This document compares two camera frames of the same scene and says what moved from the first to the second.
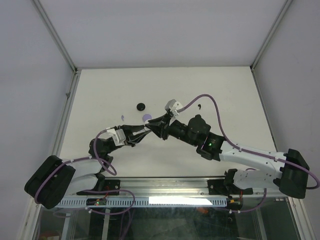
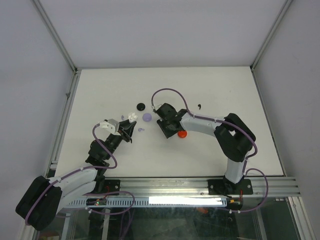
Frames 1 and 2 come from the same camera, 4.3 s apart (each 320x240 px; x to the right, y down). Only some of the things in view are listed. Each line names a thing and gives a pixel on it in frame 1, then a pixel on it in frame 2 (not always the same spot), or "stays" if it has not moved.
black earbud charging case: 140,106 stays
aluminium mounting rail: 209,187 stays
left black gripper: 131,139 to 125,125
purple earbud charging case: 146,116 stays
